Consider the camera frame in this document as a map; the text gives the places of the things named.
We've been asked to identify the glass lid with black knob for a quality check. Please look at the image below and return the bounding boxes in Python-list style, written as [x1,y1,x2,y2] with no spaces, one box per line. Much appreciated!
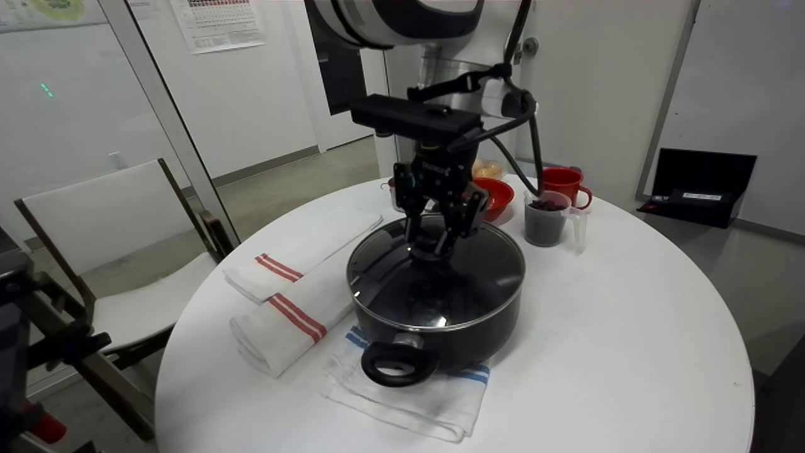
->
[344,211,529,333]

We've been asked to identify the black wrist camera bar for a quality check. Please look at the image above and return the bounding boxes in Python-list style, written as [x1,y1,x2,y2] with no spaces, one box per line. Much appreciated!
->
[348,91,485,152]

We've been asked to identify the black cooking pot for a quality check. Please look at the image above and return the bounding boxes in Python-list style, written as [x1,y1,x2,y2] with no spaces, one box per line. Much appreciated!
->
[348,249,529,389]

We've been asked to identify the white towel with red stripes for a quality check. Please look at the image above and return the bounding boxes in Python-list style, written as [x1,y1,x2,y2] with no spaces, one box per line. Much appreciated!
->
[216,201,388,306]
[229,249,359,382]

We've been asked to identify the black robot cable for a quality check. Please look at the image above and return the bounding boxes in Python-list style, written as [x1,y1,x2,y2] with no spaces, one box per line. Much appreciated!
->
[405,0,547,201]

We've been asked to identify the white towel with blue stripes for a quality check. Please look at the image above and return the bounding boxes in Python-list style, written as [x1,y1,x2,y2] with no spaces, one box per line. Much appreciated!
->
[320,325,495,449]

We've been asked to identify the clear cup with dark contents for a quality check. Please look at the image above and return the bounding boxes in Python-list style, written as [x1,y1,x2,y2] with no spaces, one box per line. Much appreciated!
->
[523,188,591,256]

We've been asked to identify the white chair with dark frame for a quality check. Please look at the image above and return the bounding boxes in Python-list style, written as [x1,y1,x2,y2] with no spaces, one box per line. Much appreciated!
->
[12,155,239,442]

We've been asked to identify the black equipment stand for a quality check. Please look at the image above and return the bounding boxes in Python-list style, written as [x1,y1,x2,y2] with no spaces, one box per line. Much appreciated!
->
[0,226,113,453]

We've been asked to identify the paper poster on glass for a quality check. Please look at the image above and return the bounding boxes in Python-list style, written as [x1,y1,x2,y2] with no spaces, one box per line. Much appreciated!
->
[0,0,95,36]

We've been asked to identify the pale yellow bread rolls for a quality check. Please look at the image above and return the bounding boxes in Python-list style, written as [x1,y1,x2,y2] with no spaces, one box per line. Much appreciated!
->
[470,158,505,184]

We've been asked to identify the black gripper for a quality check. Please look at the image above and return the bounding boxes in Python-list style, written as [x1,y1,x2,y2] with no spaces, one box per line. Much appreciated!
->
[390,139,491,260]

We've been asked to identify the black laptop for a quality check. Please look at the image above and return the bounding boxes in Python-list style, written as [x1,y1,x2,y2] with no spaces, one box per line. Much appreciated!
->
[636,147,761,232]

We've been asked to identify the red mug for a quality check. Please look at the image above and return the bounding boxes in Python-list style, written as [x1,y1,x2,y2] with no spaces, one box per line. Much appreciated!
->
[535,163,597,215]

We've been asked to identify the silver door lock knob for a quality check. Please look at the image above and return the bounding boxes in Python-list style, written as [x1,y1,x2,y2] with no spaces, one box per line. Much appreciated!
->
[517,36,543,67]

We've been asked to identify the red bowl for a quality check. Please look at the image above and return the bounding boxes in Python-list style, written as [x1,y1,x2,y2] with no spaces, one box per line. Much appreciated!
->
[470,177,518,226]

